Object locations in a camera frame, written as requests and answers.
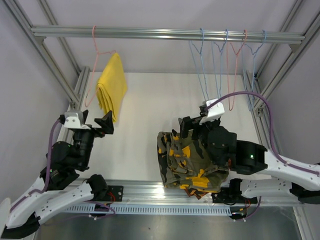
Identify grey yellow camouflage trousers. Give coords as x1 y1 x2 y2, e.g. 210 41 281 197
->
157 130 229 193

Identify blue hanger with camo trousers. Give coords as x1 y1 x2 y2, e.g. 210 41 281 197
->
188 28 209 101

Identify orange brown camouflage trousers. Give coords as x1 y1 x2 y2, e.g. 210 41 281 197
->
184 187 211 200

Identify pink wire hanger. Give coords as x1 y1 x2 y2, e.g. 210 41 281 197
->
84 25 117 108

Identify blue hanger with orange trousers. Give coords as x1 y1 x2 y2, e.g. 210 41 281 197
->
211 29 229 98

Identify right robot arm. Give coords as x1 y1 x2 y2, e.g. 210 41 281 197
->
178 116 320 205

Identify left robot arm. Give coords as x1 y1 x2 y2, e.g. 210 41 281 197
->
1 110 114 239

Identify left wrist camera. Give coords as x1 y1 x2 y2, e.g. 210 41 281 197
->
59 110 86 130

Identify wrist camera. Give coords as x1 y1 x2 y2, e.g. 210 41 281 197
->
199 98 225 125
59 110 86 130

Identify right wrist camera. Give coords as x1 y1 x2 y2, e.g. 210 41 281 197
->
199 98 225 125

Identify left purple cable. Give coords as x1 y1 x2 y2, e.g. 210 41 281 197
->
9 119 63 213

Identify left aluminium frame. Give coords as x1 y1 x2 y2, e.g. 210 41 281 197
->
0 0 90 110

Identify aluminium frame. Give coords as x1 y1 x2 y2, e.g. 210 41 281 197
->
253 0 320 163
0 0 90 110

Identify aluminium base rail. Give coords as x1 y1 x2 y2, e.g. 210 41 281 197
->
59 178 302 207

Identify right aluminium frame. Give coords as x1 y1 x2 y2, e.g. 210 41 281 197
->
253 0 320 163

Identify white slotted cable duct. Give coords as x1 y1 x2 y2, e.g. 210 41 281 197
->
64 203 232 216

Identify aluminium hanging rail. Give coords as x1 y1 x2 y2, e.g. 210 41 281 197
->
30 25 306 45

